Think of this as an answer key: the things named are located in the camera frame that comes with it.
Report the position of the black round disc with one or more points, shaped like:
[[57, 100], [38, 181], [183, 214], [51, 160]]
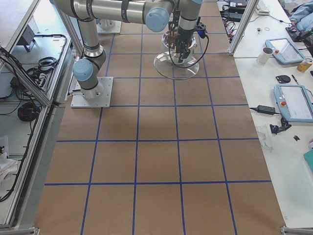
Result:
[[283, 79]]

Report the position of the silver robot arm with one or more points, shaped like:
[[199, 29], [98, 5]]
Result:
[[181, 17]]

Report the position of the blue teach pendant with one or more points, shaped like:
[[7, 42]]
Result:
[[285, 51], [294, 103]]

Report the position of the white mug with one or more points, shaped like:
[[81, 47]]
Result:
[[265, 54]]

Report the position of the black power adapter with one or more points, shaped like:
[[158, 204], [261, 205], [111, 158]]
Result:
[[266, 110]]

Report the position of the yellow drink can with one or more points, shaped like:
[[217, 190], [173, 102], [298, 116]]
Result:
[[304, 65]]

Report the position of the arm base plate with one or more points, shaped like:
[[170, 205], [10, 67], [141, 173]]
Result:
[[108, 26], [98, 97]]

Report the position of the white electric cooking pot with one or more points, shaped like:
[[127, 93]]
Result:
[[170, 41]]

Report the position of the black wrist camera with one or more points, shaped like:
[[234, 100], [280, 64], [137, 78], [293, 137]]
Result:
[[201, 30]]

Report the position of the clear glass pot lid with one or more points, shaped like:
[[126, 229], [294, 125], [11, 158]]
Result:
[[167, 64]]

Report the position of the aluminium frame post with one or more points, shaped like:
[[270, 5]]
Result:
[[242, 26]]

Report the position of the far blue teach pendant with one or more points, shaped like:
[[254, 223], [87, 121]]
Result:
[[285, 51]]

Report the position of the near blue teach pendant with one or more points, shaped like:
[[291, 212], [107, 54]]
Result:
[[294, 103]]

